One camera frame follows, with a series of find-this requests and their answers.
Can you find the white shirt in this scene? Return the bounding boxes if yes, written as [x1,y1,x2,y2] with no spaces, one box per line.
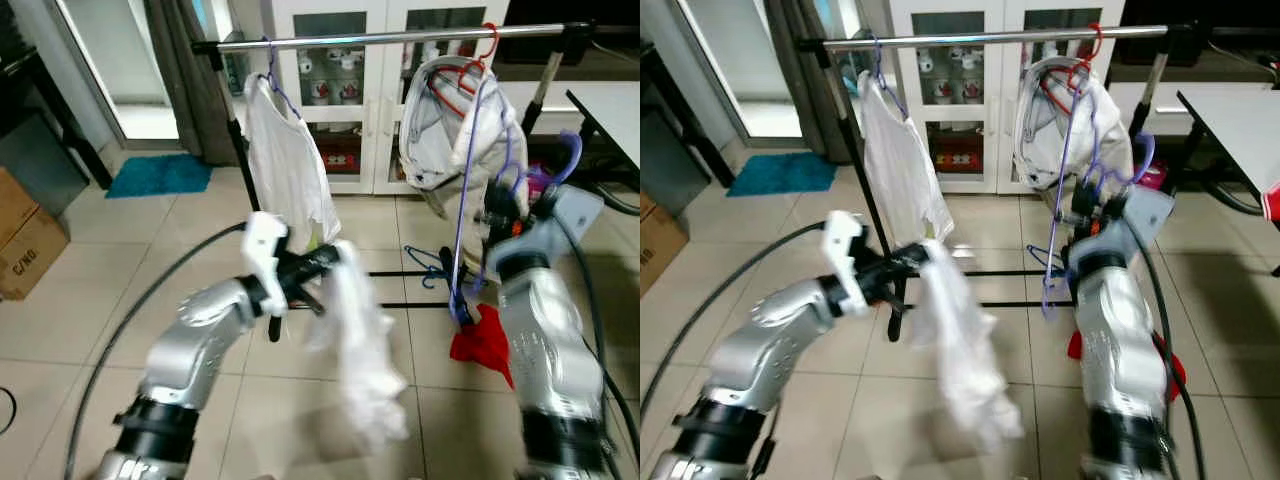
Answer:
[857,70,954,246]
[303,240,413,453]
[243,75,342,251]
[912,240,1028,453]

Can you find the white table black legs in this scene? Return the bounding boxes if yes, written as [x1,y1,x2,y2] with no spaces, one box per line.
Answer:
[1130,85,1280,276]
[520,80,641,216]

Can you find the grey framed glass door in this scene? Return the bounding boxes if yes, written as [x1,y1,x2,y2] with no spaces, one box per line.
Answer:
[675,0,806,141]
[55,0,186,141]

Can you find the brown cardboard box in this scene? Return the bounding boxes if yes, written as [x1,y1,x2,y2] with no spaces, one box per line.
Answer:
[640,190,691,296]
[0,165,71,301]

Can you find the purple wire hanger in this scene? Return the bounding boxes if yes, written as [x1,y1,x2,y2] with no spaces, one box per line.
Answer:
[1040,85,1158,321]
[258,38,306,126]
[450,75,585,326]
[872,38,913,121]

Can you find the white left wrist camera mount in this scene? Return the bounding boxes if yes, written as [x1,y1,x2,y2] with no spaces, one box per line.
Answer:
[242,211,292,319]
[822,210,869,316]

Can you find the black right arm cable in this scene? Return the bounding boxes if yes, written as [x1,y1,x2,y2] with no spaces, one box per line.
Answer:
[1125,205,1209,480]
[555,215,641,471]

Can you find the white hooded garment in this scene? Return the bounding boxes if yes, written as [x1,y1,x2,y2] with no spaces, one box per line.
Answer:
[1012,57,1136,193]
[398,57,531,223]

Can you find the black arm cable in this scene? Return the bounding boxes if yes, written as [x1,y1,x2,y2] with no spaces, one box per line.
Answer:
[555,215,641,471]
[65,222,251,480]
[640,222,831,421]
[1125,205,1209,480]

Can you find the white glass door cabinet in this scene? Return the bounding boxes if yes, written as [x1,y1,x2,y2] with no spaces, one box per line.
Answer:
[885,0,1131,196]
[262,0,513,196]

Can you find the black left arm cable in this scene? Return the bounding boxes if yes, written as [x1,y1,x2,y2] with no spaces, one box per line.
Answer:
[640,222,831,421]
[65,222,251,480]

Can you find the grey curtain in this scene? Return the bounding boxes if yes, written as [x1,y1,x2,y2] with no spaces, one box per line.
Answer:
[145,0,238,168]
[765,0,851,166]

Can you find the teal floor mat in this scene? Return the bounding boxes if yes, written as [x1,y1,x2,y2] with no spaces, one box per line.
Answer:
[105,153,214,199]
[727,152,839,197]

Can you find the chrome black clothes rack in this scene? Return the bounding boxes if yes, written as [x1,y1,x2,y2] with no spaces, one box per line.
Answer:
[797,22,1204,343]
[192,22,593,343]

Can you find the black screen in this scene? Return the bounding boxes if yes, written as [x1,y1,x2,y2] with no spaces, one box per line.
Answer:
[497,0,641,66]
[1115,0,1280,61]

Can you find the black desk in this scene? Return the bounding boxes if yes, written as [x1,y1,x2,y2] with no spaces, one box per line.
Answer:
[0,45,114,191]
[640,45,743,191]

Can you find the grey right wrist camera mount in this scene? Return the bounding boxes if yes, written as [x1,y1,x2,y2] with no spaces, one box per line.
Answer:
[487,185,605,283]
[1065,185,1176,271]

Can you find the blue wire hanger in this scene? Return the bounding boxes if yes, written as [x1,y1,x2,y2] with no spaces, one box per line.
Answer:
[403,244,453,293]
[1025,243,1069,301]

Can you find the red hanger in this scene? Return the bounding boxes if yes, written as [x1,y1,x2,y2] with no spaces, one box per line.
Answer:
[428,22,501,119]
[1040,22,1104,116]

